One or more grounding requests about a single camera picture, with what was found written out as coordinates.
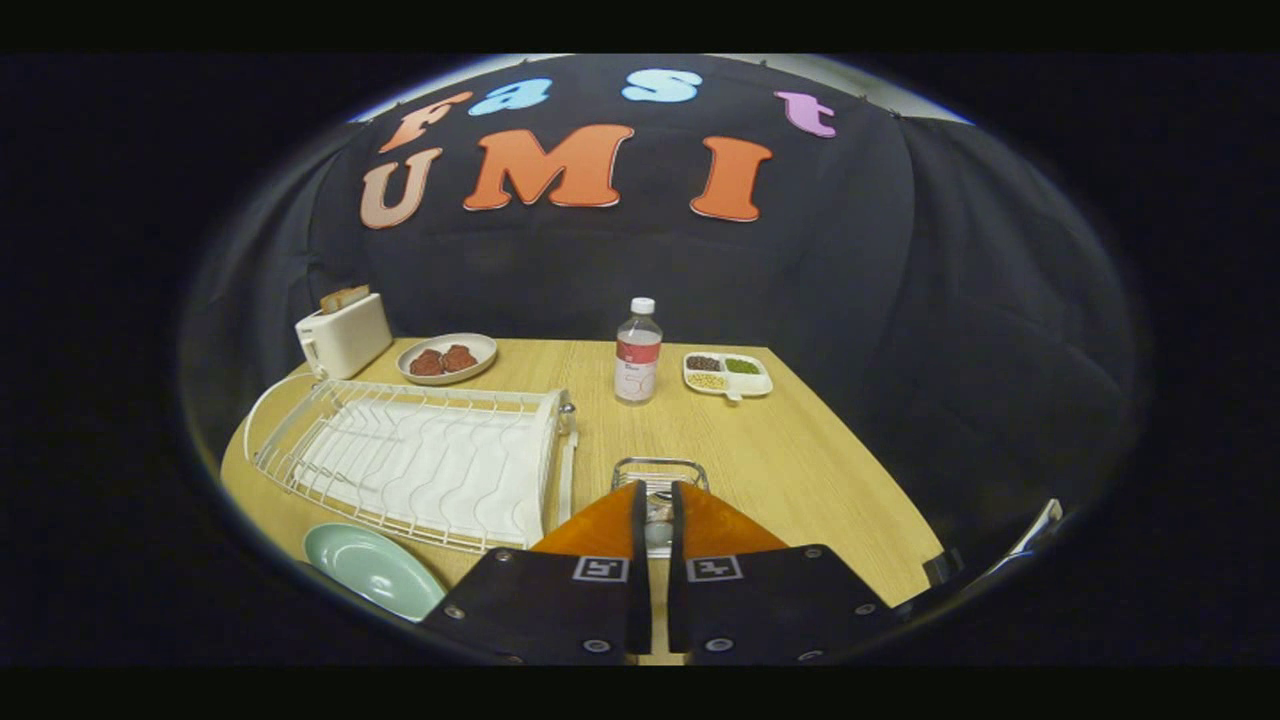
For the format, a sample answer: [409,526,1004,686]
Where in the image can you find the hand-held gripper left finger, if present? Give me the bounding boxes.
[420,480,653,666]

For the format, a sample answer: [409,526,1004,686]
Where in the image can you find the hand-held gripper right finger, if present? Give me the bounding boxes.
[667,481,907,666]

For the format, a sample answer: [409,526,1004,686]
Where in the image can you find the pale green plate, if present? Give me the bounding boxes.
[303,522,448,623]

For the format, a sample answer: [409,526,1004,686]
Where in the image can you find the metal wire basket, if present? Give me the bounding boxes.
[611,457,710,557]

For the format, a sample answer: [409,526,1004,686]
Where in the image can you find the white wire dish rack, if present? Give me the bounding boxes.
[243,372,580,555]

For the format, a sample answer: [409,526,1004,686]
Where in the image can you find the white divided dish with beans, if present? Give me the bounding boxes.
[683,350,774,402]

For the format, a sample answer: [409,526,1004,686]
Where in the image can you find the white plate with meat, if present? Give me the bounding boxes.
[396,332,499,387]

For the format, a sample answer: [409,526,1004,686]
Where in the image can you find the clear plastic bottle red label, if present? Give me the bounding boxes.
[614,297,664,406]

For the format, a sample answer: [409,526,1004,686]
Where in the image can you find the white and blue stand device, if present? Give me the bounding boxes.
[985,498,1064,583]

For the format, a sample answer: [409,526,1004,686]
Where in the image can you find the white toaster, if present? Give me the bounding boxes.
[295,292,394,381]

